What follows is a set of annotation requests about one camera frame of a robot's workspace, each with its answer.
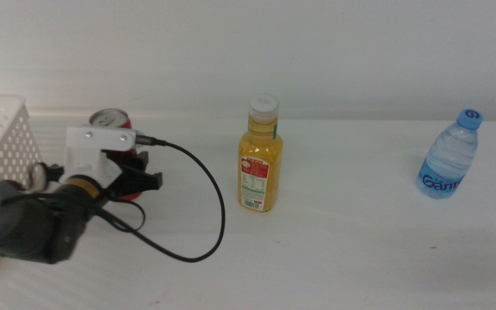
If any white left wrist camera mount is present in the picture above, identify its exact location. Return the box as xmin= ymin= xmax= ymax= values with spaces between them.
xmin=64 ymin=126 xmax=138 ymax=191

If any clear water bottle blue cap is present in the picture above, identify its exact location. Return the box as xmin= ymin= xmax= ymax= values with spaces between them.
xmin=416 ymin=108 xmax=484 ymax=201

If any yellow juice bottle white cap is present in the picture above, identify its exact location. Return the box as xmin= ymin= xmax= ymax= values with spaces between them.
xmin=237 ymin=93 xmax=284 ymax=213

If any red cola can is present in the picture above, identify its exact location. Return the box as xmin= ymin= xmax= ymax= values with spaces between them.
xmin=88 ymin=108 xmax=145 ymax=202

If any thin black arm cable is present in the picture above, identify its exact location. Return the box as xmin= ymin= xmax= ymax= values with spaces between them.
xmin=0 ymin=191 xmax=146 ymax=233

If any white perforated plastic basket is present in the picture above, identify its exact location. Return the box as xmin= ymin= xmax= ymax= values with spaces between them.
xmin=0 ymin=94 xmax=45 ymax=284

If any thick black camera cable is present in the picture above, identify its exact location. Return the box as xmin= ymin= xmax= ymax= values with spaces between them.
xmin=96 ymin=134 xmax=226 ymax=264

